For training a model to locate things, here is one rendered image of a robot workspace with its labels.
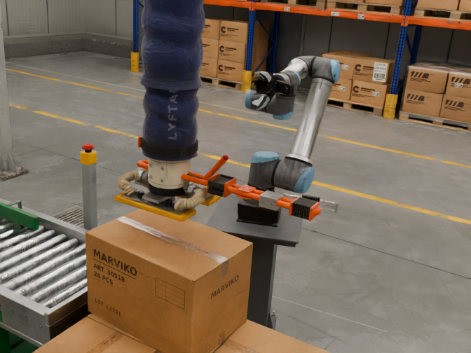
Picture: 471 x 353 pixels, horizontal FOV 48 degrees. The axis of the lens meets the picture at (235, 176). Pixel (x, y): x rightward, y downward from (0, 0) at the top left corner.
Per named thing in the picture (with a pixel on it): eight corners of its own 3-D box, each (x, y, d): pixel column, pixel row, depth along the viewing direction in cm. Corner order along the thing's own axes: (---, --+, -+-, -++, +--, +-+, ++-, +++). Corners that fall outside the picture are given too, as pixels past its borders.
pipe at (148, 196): (116, 190, 219) (116, 178, 217) (154, 174, 240) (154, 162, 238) (185, 212, 204) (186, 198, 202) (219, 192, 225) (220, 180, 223)
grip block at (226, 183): (205, 193, 207) (205, 178, 205) (218, 185, 215) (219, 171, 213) (223, 198, 203) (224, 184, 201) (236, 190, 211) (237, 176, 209)
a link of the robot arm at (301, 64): (298, 50, 298) (242, 90, 246) (319, 53, 293) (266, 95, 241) (296, 70, 304) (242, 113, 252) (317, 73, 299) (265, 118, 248)
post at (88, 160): (85, 300, 343) (79, 151, 308) (92, 295, 349) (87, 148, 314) (93, 303, 340) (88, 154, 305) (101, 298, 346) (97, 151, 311)
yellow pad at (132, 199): (113, 200, 219) (113, 189, 217) (130, 193, 227) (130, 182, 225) (181, 223, 204) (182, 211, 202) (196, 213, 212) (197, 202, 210)
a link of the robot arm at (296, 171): (279, 189, 294) (318, 61, 299) (309, 197, 287) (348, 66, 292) (270, 184, 280) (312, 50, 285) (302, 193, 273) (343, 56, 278)
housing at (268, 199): (258, 206, 198) (258, 195, 196) (265, 200, 204) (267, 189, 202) (275, 211, 195) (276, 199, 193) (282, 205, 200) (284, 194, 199)
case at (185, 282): (87, 311, 242) (84, 231, 228) (148, 275, 273) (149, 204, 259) (190, 368, 211) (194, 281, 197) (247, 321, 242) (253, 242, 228)
